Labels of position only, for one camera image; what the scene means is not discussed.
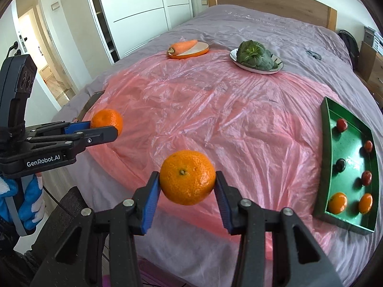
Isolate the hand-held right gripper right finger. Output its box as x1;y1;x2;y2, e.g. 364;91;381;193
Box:
214;170;344;287

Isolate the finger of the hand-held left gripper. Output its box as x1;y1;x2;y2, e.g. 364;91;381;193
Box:
27;126;118;156
27;120;92;138

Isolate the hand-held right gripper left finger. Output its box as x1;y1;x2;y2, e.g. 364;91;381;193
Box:
30;171;160;287

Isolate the orange mandarin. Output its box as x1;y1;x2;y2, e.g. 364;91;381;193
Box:
90;108;124;136
328;192;348;215
359;193;373;214
159;150;216;206

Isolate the green rectangular tray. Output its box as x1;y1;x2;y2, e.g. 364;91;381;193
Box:
313;96;378;234

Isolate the person's left hand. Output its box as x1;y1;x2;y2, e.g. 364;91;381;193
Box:
0;173;46;236

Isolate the pink plastic sheet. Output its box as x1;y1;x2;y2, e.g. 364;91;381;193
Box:
82;49;344;260

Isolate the white door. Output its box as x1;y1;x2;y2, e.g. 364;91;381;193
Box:
0;15;27;63

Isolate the carrot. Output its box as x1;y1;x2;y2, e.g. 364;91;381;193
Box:
167;39;198;56

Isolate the white wardrobe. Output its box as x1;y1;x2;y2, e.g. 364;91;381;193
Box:
82;0;193;65

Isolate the orange oval dish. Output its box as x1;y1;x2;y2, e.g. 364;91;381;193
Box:
167;42;210;59

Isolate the white round plate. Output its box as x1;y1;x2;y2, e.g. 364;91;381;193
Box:
230;48;283;74

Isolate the green bok choy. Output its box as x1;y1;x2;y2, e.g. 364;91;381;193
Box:
236;40;276;69

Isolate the wooden drawer cabinet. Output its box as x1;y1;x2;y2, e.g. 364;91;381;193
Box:
357;41;383;108

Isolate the wooden headboard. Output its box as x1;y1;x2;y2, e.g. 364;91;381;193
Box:
206;0;338;30

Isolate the grey printer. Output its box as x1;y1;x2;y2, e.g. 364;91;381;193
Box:
363;25;383;56

